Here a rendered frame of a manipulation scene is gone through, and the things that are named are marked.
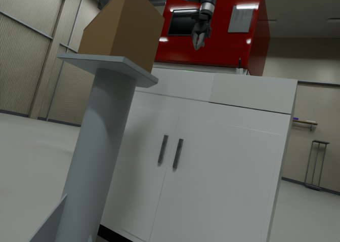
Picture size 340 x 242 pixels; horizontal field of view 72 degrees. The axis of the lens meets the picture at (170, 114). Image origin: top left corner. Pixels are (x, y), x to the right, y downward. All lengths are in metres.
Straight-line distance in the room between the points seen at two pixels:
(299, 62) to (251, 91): 10.44
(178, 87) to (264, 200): 0.63
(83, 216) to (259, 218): 0.66
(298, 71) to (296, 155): 3.51
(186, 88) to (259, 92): 0.34
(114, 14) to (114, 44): 0.11
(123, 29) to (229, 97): 0.55
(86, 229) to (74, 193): 0.13
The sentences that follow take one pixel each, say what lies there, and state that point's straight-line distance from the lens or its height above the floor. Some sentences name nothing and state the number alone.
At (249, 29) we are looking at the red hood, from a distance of 1.88.
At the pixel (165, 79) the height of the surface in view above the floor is 0.90.
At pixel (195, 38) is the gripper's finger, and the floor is 1.15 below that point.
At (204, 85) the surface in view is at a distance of 1.15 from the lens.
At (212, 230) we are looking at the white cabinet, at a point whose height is 0.28.
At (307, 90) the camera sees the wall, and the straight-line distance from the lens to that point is 11.11.
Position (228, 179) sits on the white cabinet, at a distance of 1.06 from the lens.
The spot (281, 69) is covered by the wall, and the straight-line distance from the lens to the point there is 11.42.
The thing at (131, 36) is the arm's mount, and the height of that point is 0.93.
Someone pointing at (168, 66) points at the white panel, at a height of 1.19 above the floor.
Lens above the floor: 0.62
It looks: 5 degrees up
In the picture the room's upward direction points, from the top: 14 degrees clockwise
